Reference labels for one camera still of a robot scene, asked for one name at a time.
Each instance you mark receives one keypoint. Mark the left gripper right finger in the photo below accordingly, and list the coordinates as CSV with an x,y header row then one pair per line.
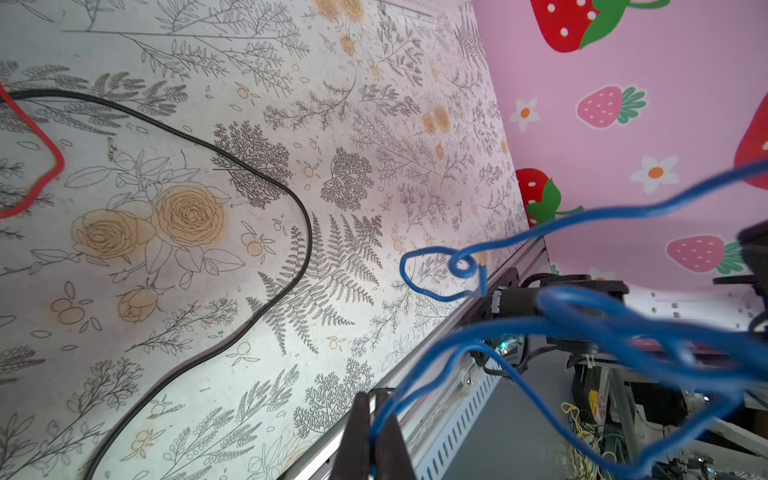
x,y
390,455

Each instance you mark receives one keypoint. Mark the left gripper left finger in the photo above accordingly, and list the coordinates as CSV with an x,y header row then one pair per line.
x,y
353,458

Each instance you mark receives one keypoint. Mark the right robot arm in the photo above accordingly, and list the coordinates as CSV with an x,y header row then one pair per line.
x,y
742,309

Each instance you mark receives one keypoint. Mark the floral table cloth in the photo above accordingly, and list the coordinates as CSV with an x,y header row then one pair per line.
x,y
214,275

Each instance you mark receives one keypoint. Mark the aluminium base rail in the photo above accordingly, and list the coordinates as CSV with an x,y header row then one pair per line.
x,y
433,426

